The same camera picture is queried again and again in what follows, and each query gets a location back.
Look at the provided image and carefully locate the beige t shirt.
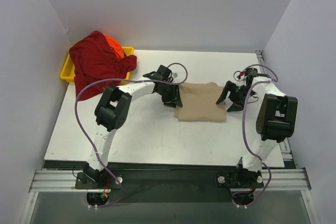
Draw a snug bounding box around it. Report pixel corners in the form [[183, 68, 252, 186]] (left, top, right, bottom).
[[174, 82, 226, 122]]

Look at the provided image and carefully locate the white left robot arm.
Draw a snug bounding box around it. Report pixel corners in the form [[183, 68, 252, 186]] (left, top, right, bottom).
[[87, 65, 183, 188]]

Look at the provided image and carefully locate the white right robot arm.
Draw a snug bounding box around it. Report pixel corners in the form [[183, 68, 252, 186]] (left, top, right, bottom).
[[216, 64, 298, 186]]

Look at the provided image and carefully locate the orange t shirt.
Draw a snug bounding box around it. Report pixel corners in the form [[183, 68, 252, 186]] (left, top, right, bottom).
[[105, 35, 124, 59]]

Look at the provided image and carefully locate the dark red t shirt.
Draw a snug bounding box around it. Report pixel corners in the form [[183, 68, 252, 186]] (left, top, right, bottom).
[[69, 31, 137, 94]]

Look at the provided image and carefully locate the yellow plastic bin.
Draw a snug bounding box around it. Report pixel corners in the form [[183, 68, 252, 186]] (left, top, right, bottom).
[[60, 46, 134, 83]]

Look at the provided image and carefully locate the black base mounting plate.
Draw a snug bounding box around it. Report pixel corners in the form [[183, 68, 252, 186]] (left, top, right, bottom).
[[75, 163, 264, 206]]

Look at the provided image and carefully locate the aluminium frame rail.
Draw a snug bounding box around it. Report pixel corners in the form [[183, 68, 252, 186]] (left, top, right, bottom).
[[29, 169, 311, 192]]

